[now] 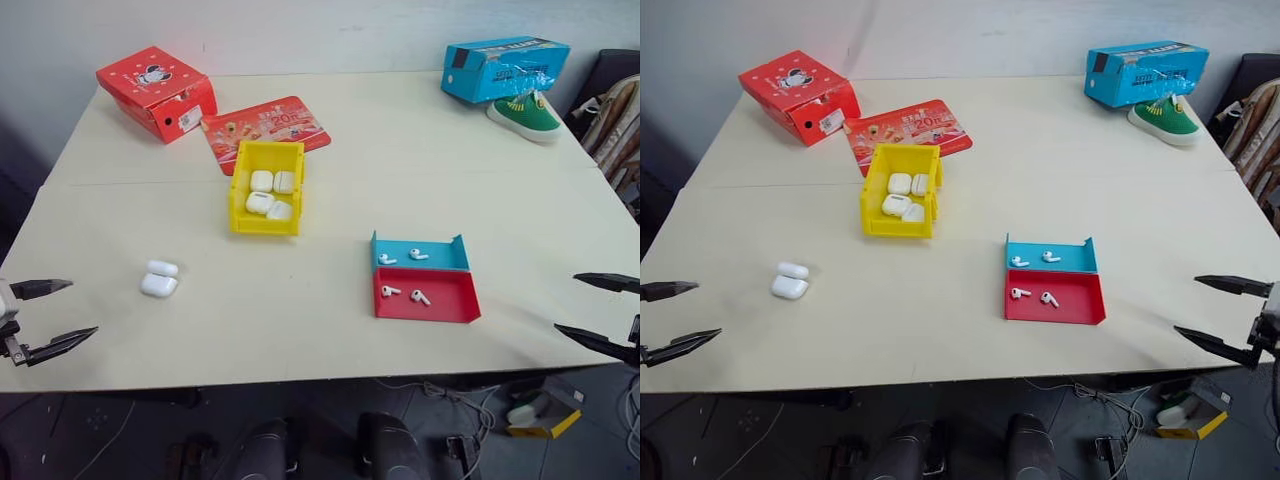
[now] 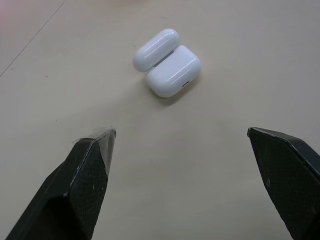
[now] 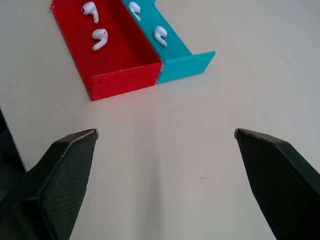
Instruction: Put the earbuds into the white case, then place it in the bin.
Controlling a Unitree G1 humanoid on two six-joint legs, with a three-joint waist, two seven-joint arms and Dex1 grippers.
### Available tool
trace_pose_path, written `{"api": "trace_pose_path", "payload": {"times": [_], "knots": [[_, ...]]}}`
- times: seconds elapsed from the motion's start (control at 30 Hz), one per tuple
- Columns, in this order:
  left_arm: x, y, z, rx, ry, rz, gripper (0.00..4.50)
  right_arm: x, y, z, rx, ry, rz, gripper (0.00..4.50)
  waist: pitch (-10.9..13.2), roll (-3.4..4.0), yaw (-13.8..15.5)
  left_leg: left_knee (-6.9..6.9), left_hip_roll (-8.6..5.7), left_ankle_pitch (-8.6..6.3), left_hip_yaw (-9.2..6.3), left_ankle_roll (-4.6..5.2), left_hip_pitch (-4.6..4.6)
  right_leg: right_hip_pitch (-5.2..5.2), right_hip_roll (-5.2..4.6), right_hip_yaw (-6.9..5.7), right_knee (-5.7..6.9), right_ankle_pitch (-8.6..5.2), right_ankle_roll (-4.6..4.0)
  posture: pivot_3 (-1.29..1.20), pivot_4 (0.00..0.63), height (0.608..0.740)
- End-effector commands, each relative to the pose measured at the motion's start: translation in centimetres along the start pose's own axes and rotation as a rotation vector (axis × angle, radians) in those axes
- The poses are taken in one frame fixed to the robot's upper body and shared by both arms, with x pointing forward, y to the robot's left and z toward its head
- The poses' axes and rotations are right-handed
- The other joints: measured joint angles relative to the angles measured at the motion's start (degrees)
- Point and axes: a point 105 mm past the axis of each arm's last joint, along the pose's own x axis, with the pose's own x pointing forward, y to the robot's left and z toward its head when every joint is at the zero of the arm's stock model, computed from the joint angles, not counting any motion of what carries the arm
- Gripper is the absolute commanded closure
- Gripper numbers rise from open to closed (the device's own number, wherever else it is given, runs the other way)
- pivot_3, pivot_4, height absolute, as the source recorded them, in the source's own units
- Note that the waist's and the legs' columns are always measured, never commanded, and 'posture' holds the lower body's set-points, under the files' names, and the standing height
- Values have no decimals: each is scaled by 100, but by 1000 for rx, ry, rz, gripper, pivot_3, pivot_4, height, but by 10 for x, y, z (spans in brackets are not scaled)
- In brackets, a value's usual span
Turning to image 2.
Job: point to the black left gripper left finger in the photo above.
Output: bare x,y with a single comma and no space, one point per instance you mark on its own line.
75,190

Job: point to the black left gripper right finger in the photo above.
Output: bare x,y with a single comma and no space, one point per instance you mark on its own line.
287,180

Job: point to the white earbuds case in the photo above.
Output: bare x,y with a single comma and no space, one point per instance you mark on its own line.
172,67

